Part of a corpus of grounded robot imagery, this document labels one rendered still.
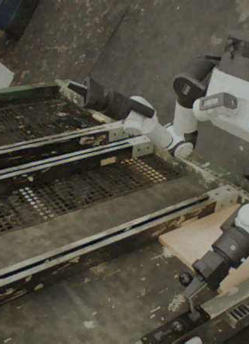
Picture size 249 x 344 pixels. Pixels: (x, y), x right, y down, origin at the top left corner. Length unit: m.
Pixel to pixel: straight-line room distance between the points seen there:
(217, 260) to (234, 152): 1.80
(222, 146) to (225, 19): 1.02
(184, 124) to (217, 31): 1.89
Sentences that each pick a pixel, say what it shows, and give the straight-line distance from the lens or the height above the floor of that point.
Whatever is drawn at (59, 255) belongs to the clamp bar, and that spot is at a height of 1.56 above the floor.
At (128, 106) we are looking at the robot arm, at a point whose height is 1.47.
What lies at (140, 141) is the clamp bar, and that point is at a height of 0.99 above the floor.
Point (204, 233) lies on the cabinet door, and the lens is 1.47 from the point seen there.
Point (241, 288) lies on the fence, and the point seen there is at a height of 1.21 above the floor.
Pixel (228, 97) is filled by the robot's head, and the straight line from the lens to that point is 1.15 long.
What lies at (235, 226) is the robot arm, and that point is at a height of 1.37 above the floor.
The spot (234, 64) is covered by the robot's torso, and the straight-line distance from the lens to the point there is 1.27.
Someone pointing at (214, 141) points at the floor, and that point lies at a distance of 2.90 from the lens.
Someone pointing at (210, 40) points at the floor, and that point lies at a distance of 3.31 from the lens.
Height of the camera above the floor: 2.36
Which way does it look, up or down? 46 degrees down
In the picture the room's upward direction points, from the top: 67 degrees counter-clockwise
